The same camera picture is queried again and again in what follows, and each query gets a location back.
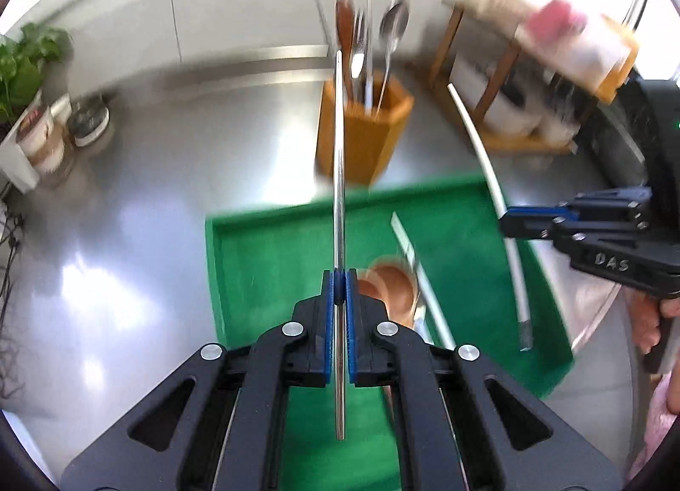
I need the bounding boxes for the large silver metal spoon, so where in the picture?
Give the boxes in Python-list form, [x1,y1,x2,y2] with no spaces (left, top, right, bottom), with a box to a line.
[377,0,409,111]

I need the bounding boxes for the dark wooden spoon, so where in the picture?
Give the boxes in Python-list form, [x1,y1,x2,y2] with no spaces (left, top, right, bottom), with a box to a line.
[335,0,355,102]

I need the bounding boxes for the silver chopstick with pale handle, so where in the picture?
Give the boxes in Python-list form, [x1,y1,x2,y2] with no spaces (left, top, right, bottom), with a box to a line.
[364,0,374,114]

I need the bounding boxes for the pink sleeve forearm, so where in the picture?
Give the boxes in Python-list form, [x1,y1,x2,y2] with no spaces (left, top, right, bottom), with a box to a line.
[628,362,679,480]

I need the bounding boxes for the person right hand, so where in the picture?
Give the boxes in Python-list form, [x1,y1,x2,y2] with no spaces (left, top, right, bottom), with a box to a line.
[629,292,679,354]

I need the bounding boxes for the green wooden utensil tray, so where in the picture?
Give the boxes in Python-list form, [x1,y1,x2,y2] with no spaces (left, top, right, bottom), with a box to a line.
[205,174,573,490]

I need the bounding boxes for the white storage box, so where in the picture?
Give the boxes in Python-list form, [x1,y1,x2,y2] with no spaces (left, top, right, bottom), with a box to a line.
[450,55,541,139]

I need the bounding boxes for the wooden shelf rack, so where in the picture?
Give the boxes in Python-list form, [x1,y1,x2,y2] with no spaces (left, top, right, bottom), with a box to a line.
[426,0,640,153]

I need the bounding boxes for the orange wooden utensil holder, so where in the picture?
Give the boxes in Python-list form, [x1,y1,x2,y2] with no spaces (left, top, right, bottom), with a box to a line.
[316,78,415,186]

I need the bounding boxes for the pink box on shelf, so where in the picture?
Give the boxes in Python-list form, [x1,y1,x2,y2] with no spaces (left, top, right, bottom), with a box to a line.
[524,0,588,45]

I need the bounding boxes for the silver fork in holder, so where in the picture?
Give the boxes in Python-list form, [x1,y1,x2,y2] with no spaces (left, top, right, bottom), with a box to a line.
[350,9,366,103]

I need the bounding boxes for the round metal tin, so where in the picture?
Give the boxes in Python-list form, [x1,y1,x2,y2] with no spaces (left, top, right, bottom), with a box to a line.
[67,96,110,148]

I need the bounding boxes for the glass jar with label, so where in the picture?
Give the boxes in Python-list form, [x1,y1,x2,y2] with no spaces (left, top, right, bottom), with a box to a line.
[15,105,66,177]

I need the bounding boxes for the green potted plant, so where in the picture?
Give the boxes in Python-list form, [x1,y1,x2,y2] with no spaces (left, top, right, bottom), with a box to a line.
[1,23,71,127]

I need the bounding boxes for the black cables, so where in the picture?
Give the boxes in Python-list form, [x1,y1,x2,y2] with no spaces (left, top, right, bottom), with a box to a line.
[0,203,26,401]

